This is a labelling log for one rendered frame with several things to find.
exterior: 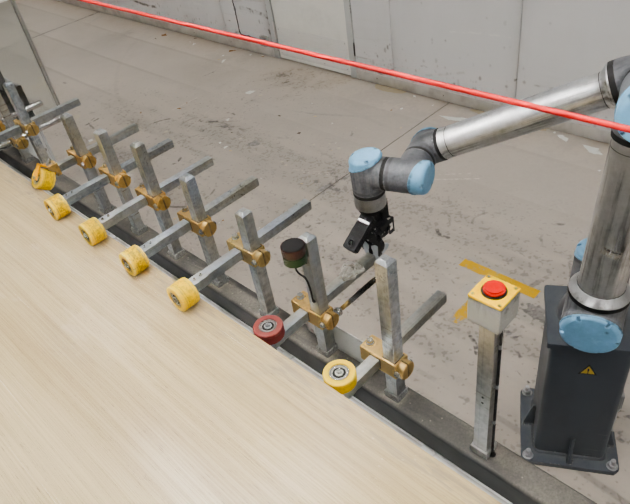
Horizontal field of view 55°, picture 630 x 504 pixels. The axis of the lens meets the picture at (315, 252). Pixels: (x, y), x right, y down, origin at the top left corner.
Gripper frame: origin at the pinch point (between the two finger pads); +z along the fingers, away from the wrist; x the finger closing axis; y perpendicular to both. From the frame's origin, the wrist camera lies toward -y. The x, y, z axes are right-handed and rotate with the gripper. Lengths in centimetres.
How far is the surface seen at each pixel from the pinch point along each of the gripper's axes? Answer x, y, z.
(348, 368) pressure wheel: -26.5, -39.2, -9.3
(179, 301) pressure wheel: 22, -52, -14
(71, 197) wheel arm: 98, -45, -15
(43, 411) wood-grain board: 24, -94, -11
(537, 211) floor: 21, 148, 88
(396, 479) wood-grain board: -52, -54, -9
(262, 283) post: 18.9, -28.0, -2.8
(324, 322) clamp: -7.9, -29.0, -4.0
